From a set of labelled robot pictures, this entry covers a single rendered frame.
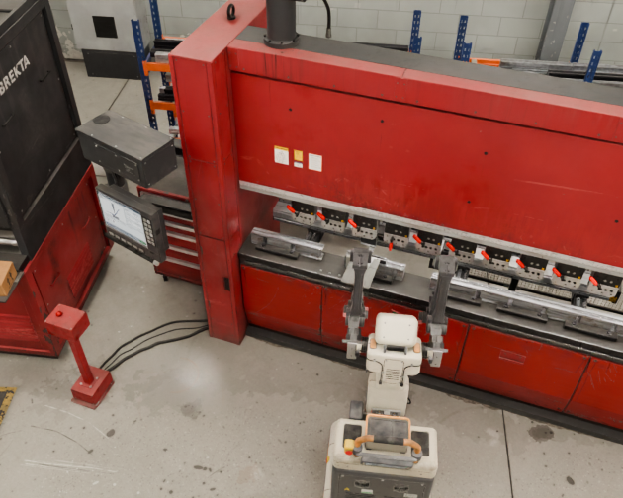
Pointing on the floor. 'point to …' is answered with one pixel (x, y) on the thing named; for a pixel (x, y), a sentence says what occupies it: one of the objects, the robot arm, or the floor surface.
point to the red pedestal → (83, 394)
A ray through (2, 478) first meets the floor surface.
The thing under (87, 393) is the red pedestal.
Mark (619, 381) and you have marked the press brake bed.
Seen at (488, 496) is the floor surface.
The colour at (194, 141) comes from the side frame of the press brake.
